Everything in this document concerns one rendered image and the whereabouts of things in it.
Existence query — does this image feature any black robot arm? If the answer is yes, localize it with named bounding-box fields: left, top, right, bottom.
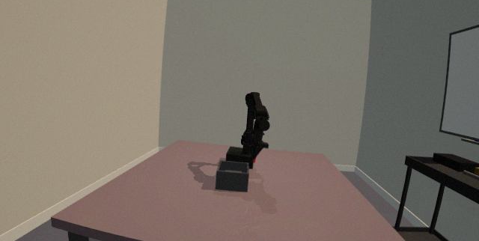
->
left=241, top=92, right=270, bottom=155

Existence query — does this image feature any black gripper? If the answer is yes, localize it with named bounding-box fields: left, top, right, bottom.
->
left=245, top=129, right=269, bottom=159

